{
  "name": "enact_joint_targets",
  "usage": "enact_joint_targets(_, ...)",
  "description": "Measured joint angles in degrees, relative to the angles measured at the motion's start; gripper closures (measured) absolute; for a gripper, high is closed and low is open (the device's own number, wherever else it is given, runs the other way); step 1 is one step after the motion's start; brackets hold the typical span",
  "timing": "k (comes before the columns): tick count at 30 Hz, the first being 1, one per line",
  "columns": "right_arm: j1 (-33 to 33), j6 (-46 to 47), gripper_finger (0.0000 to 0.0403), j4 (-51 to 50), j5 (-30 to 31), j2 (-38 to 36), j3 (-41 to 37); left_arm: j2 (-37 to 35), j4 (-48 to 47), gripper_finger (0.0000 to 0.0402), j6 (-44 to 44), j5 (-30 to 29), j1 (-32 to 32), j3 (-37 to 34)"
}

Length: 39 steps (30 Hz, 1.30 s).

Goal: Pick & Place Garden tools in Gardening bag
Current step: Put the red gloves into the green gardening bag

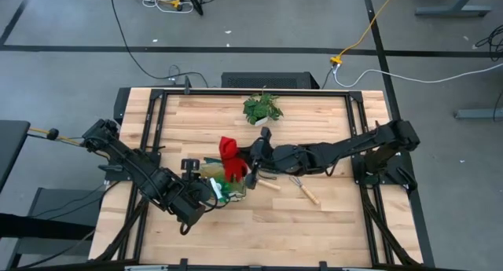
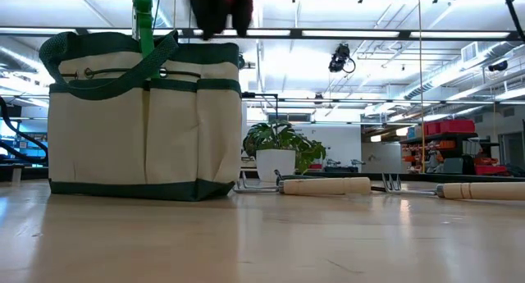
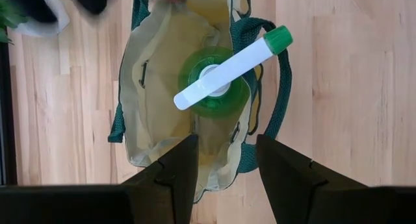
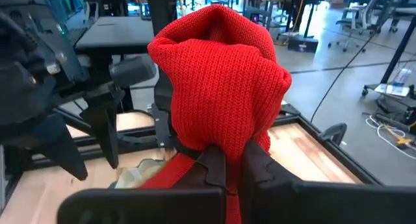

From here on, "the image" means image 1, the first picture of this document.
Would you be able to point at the green potted plant white pot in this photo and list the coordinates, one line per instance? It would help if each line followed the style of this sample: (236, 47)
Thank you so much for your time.
(259, 108)

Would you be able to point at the black computer case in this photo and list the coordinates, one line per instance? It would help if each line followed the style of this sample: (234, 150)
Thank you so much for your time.
(269, 80)

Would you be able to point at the black round knob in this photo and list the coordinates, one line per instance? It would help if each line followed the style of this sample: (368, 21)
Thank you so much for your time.
(52, 134)

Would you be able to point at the grey desk foot long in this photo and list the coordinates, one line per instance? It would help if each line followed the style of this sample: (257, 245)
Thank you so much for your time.
(452, 11)

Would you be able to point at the black metal table frame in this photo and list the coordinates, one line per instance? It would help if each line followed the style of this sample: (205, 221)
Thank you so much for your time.
(255, 93)

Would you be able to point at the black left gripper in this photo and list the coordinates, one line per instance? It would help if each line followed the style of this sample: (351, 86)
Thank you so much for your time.
(186, 204)

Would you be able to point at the red and black gardening glove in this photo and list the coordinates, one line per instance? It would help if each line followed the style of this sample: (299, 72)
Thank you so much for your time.
(230, 157)

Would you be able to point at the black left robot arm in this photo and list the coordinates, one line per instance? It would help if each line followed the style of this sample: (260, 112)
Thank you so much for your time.
(133, 165)

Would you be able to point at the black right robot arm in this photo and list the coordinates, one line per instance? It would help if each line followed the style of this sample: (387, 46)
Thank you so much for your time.
(338, 147)

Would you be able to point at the black mount post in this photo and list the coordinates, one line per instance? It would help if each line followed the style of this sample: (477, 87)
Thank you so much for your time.
(187, 86)

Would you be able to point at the black control box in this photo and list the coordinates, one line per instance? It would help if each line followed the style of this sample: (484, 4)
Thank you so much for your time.
(120, 104)

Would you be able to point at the green spray bottle white nozzle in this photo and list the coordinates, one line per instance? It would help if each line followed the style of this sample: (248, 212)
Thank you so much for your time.
(216, 187)

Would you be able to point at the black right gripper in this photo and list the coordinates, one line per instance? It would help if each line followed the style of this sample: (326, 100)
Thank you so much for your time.
(261, 155)

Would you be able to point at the grey desk foot short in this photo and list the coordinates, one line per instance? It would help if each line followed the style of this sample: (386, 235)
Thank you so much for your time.
(477, 113)

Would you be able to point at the black side cart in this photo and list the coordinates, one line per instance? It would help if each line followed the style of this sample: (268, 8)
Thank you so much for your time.
(59, 200)

